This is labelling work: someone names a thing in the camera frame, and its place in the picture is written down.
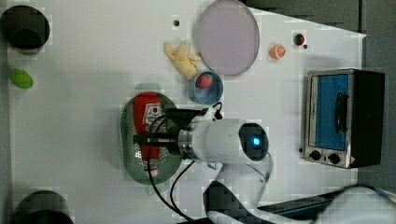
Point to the silver black toaster oven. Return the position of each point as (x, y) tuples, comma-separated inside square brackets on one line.
[(344, 113)]

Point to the green lime toy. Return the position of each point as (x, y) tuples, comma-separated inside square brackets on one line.
[(21, 79)]

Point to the blue metal frame rail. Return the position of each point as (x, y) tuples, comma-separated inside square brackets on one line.
[(302, 209)]

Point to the black cylinder post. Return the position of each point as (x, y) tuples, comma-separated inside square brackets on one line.
[(25, 27), (42, 207)]

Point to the black cylinder upper post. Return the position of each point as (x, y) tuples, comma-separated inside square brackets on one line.
[(25, 27)]

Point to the red plush ketchup bottle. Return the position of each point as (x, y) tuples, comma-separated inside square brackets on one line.
[(146, 108)]

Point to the large purple plate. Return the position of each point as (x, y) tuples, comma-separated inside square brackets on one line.
[(228, 37)]

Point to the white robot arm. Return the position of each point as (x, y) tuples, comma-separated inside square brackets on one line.
[(241, 148)]

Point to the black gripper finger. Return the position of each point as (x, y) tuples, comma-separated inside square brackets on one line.
[(145, 140)]

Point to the small red strawberry toy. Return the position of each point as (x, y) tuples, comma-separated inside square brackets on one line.
[(299, 39)]

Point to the blue bowl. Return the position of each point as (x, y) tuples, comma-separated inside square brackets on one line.
[(207, 96)]

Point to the yellow plush banana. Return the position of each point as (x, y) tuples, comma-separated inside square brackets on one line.
[(184, 62)]

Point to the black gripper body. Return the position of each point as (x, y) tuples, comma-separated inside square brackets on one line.
[(180, 120)]

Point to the red toy strawberry in bowl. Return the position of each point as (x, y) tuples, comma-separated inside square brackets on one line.
[(204, 81)]

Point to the black cylinder lower post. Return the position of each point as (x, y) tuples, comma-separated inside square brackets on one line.
[(42, 207)]

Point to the orange slice toy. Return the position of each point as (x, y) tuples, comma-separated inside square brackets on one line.
[(277, 52)]

